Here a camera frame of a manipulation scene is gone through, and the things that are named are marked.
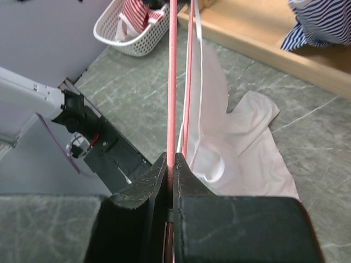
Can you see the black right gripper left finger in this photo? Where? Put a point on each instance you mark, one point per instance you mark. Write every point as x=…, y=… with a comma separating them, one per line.
x=125, y=227

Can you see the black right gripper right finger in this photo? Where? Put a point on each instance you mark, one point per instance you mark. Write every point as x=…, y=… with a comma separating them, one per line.
x=211, y=228

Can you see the red white striped tank top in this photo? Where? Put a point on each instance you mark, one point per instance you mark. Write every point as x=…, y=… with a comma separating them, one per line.
x=135, y=17

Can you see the pink hanger of white top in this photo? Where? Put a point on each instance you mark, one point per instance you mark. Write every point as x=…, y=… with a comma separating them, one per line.
x=171, y=97

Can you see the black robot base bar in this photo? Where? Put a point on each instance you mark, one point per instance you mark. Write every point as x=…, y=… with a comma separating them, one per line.
x=102, y=147

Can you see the blue white striped tank top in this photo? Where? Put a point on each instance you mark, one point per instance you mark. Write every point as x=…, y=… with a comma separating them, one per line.
x=319, y=24

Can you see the white perforated laundry basket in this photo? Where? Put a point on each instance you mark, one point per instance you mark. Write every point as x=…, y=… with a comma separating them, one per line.
x=107, y=31

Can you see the small wooden clothes rack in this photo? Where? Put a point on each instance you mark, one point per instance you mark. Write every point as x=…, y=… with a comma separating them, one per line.
x=257, y=29

